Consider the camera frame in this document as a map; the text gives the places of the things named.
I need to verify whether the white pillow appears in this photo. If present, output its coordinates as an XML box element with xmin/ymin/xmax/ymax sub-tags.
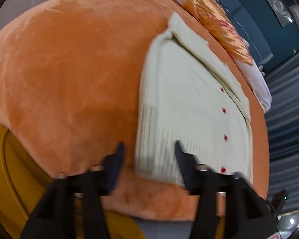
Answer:
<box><xmin>173</xmin><ymin>0</ymin><xmax>272</xmax><ymax>113</ymax></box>

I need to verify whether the orange satin pillow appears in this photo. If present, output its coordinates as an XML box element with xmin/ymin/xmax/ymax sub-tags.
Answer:
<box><xmin>183</xmin><ymin>0</ymin><xmax>253</xmax><ymax>65</ymax></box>

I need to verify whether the cream knit cardigan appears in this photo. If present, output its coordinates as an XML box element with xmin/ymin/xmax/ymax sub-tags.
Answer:
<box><xmin>135</xmin><ymin>14</ymin><xmax>253</xmax><ymax>185</ymax></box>

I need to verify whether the blue grey curtain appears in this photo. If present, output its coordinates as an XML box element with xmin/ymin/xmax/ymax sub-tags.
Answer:
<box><xmin>265</xmin><ymin>53</ymin><xmax>299</xmax><ymax>212</ymax></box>

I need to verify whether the teal headboard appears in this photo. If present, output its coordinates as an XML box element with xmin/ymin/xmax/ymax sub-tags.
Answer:
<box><xmin>215</xmin><ymin>0</ymin><xmax>299</xmax><ymax>73</ymax></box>

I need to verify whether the orange plush bed cover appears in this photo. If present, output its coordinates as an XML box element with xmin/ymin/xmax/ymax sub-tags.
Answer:
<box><xmin>0</xmin><ymin>0</ymin><xmax>269</xmax><ymax>221</ymax></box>

